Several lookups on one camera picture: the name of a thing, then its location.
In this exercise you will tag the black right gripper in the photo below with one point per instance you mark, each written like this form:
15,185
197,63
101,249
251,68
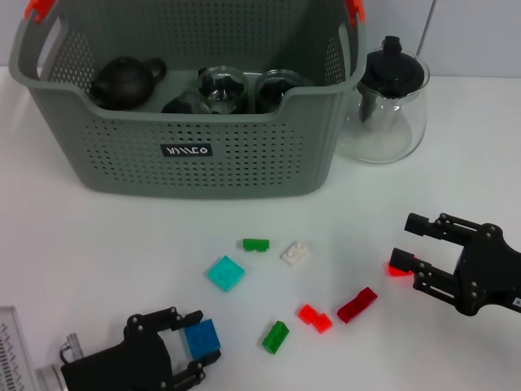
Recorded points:
492,273

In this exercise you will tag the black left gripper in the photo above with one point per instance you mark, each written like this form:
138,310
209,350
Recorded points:
122,366

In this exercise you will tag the blue square toy plate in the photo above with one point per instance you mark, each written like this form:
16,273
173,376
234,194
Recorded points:
202,339

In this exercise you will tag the bright red toy brick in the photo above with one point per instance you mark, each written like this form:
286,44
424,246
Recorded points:
395,272

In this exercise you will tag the teal square toy plate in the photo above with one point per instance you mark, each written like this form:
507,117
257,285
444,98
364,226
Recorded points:
226,273

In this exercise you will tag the green rectangular toy brick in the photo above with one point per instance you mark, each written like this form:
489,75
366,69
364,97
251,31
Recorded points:
274,337

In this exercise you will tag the green notched toy brick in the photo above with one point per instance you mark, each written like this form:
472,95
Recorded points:
254,244

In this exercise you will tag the glass teacup with black sleeve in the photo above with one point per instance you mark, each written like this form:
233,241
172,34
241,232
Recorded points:
277,91
179,104
221,89

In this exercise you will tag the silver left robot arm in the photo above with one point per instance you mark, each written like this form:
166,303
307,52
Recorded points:
51,379

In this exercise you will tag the grey perforated storage basket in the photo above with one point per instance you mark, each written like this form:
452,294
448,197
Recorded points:
203,175

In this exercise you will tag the dark red long toy brick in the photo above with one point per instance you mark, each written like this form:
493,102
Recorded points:
354,307

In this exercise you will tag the white two-stud toy plate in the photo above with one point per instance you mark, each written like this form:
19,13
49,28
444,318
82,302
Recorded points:
294,254

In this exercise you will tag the glass carafe with black lid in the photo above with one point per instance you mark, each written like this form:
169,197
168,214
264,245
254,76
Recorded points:
390,69

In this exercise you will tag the dark clay teapot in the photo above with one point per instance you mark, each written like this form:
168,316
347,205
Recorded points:
122,83

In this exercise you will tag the left robot arm with camera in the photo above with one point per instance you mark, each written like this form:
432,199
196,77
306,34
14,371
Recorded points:
14,350

